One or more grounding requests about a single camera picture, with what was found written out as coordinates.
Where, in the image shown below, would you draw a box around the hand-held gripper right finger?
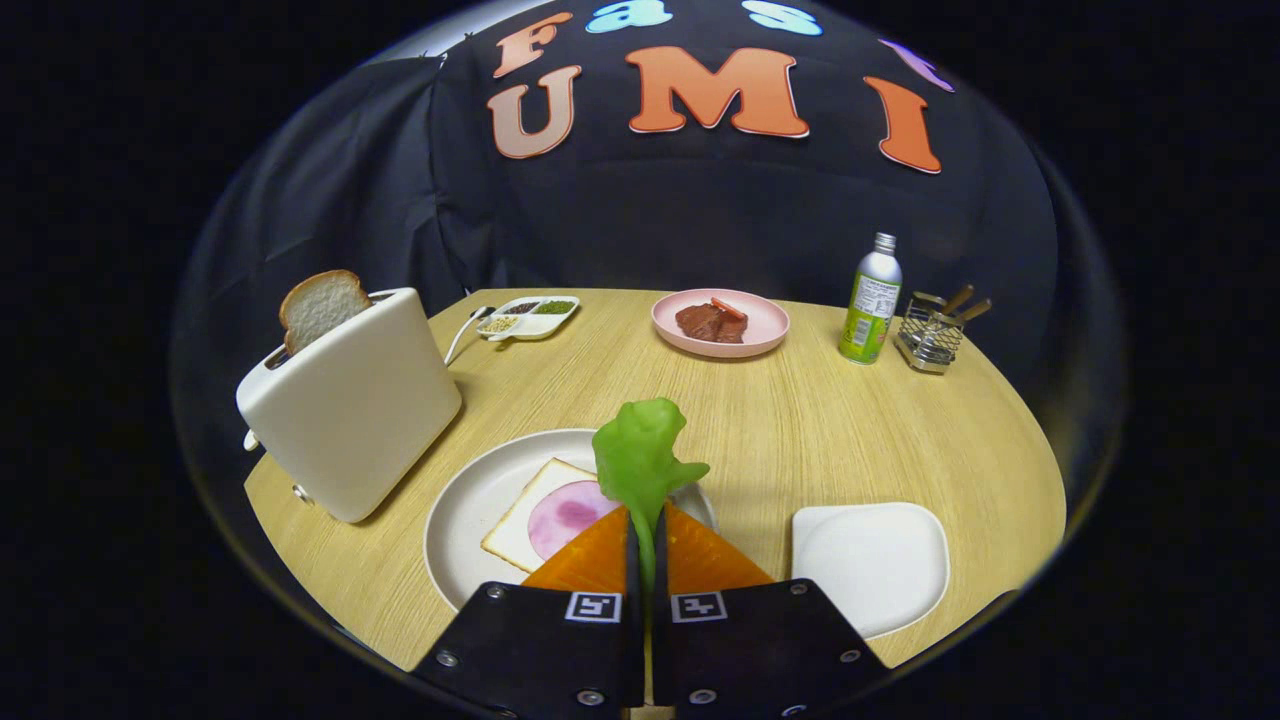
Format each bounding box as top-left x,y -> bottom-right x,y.
652,503 -> 891,720

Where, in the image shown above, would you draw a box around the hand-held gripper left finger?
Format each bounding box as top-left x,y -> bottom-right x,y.
412,505 -> 646,720

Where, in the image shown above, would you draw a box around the green lettuce leaf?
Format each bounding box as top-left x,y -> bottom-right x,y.
592,398 -> 711,601

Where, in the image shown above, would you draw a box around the toasted bread slice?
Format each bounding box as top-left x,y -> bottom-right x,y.
279,269 -> 374,357

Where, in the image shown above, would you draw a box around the white bread slice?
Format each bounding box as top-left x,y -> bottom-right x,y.
481,458 -> 626,574

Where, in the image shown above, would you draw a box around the pink ham slice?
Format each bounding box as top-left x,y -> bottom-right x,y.
527,480 -> 623,561

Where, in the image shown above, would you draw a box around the white square plate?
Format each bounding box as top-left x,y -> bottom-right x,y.
791,502 -> 950,641

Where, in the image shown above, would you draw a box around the round white plate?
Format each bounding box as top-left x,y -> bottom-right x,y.
424,429 -> 719,613

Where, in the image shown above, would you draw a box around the white toaster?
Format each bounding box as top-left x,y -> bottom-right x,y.
236,287 -> 464,525

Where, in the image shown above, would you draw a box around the pink plate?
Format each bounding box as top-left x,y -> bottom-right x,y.
651,289 -> 791,359

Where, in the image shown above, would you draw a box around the white divided condiment dish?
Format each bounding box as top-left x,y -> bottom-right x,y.
476,295 -> 581,343

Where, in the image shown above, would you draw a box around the red meat slices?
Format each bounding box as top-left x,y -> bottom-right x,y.
675,297 -> 749,345

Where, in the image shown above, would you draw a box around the silver bottle with green label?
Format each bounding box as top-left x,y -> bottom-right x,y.
838,232 -> 903,365

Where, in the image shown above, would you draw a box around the black backdrop cloth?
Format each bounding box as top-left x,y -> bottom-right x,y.
170,0 -> 1126,481

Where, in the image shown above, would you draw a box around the white cable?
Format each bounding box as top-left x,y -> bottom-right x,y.
443,305 -> 496,367

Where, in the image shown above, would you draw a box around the metal wire utensil holder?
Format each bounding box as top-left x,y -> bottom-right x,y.
894,291 -> 966,376

